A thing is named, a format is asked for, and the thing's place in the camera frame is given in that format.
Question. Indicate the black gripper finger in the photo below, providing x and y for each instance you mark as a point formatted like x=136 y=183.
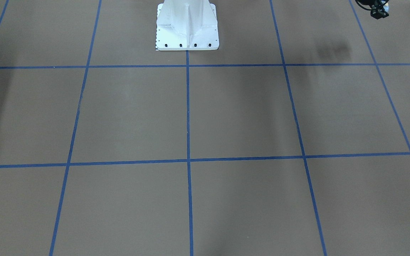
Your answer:
x=379 y=13

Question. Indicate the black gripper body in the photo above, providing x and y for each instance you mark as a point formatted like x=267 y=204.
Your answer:
x=379 y=12

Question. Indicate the blue and cream call bell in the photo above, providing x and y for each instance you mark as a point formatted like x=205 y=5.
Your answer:
x=386 y=7

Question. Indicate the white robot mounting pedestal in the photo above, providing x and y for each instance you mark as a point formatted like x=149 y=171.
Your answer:
x=186 y=25

